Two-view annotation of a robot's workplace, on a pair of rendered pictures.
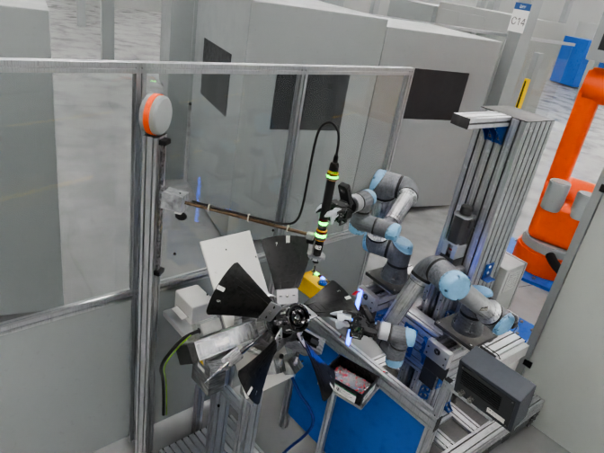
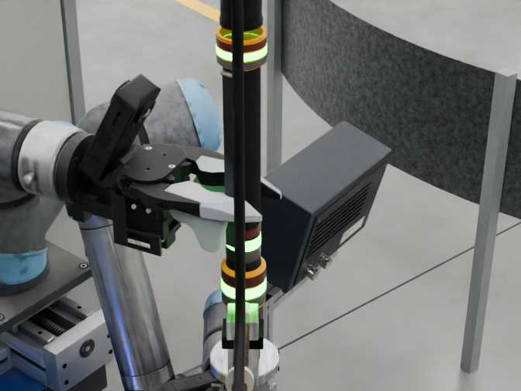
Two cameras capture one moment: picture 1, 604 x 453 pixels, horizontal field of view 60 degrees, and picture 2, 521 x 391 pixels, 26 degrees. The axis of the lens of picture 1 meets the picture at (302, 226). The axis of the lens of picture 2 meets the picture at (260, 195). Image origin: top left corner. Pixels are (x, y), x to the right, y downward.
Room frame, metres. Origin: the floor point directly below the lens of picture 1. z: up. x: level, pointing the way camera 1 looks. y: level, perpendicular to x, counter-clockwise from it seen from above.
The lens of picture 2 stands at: (1.96, 0.80, 2.20)
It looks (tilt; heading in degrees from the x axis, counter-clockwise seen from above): 32 degrees down; 261
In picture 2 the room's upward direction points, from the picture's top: straight up
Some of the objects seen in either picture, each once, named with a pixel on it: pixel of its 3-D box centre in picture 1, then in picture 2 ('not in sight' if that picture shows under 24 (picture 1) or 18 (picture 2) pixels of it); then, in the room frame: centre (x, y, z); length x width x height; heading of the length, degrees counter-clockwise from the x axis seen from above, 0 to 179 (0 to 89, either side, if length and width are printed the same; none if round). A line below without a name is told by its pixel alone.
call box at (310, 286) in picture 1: (315, 287); not in sight; (2.30, -0.12, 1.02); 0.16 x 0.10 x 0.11; 45
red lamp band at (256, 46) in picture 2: not in sight; (241, 38); (1.84, -0.08, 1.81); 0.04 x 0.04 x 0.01
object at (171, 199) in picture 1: (173, 199); not in sight; (1.94, 0.54, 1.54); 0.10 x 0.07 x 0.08; 80
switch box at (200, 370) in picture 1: (208, 366); not in sight; (1.91, 0.32, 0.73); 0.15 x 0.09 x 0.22; 45
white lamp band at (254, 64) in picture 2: not in sight; (241, 55); (1.84, -0.08, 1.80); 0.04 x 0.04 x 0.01
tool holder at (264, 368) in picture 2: (315, 245); (243, 333); (1.84, -0.07, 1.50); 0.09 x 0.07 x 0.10; 80
